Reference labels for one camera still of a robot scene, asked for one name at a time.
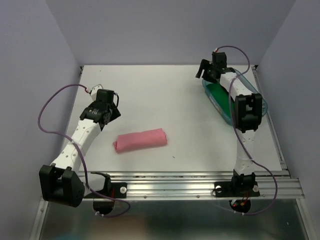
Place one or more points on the rolled green t-shirt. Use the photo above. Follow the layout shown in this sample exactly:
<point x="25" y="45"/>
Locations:
<point x="219" y="98"/>

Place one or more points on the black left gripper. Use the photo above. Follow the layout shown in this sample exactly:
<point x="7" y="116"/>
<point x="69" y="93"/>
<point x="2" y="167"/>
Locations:
<point x="116" y="113"/>

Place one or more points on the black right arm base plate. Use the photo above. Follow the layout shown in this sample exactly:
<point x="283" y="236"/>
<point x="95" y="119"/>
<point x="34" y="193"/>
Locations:
<point x="225" y="189"/>

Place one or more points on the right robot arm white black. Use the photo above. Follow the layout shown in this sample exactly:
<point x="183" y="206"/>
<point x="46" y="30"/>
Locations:
<point x="241" y="106"/>

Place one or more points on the pink t-shirt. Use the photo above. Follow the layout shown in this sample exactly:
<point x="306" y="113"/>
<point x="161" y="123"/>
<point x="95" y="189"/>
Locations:
<point x="140" y="140"/>

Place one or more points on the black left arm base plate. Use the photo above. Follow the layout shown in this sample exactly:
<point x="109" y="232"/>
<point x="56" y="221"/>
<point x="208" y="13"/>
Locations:
<point x="116" y="190"/>

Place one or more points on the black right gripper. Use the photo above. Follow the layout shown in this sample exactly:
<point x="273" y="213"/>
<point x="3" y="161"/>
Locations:
<point x="204" y="64"/>

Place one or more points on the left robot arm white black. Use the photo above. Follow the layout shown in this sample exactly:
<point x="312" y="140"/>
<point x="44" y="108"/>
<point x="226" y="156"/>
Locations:
<point x="59" y="181"/>

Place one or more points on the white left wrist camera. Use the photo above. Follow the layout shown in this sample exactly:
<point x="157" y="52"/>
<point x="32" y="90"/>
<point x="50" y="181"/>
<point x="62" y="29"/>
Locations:
<point x="94" y="91"/>

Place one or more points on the blue translucent plastic bin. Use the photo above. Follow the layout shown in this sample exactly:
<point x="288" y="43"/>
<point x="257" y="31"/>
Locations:
<point x="244" y="80"/>

